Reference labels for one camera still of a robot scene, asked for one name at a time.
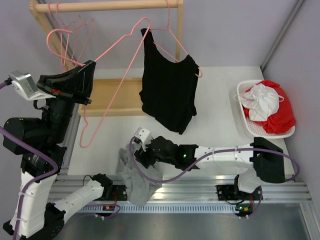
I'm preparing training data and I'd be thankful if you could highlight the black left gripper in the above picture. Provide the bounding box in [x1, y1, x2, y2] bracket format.
[36, 60, 96, 144]

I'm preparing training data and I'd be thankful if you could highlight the grey tank top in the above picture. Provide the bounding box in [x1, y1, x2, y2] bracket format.
[116, 145, 162, 207]

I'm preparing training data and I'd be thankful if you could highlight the pink hanger of grey top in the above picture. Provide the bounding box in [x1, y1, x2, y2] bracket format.
[46, 16, 152, 149]

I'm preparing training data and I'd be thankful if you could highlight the pink hanger of red top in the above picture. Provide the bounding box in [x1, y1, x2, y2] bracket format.
[47, 2, 81, 72]

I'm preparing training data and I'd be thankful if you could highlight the pink hanger of white top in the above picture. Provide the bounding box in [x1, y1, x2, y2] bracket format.
[58, 2, 96, 62]

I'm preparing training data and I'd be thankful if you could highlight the white camisole top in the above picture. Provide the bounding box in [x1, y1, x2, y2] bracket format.
[233, 83, 285, 122]

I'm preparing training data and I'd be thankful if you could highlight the red tank top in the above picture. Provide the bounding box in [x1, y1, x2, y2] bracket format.
[237, 80, 296, 135]

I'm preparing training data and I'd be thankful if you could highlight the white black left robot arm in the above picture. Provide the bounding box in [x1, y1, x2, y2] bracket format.
[0, 60, 128, 240]

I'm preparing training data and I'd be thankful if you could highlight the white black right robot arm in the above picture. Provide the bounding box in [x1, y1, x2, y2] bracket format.
[129, 136, 286, 199]

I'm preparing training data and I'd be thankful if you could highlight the black tank top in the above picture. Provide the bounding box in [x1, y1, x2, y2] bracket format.
[139, 28, 200, 135]

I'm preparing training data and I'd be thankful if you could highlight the pink hanger of black top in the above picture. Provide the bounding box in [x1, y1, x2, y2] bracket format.
[151, 0, 189, 63]

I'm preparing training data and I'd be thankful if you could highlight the wooden clothes rack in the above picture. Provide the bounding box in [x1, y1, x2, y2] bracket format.
[28, 0, 184, 118]

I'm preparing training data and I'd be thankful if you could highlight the white perforated plastic basket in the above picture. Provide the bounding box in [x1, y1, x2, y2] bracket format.
[233, 80, 296, 139]

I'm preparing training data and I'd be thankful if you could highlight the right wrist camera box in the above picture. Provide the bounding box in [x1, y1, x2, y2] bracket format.
[133, 127, 153, 152]

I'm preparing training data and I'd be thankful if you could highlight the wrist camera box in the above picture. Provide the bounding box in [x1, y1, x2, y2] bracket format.
[8, 70, 55, 101]
[133, 127, 153, 152]

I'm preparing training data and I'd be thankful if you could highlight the aluminium mounting rail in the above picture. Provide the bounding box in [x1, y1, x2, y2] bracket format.
[49, 174, 312, 203]

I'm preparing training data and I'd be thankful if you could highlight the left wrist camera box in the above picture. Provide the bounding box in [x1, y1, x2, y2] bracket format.
[8, 70, 55, 101]

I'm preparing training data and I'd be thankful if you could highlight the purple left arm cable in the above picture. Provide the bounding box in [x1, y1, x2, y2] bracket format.
[0, 77, 122, 240]

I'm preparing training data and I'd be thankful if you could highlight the slotted cable duct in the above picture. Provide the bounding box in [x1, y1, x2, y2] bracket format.
[79, 202, 241, 214]

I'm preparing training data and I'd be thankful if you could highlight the aluminium corner post right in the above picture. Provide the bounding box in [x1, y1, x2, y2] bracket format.
[260, 0, 307, 73]

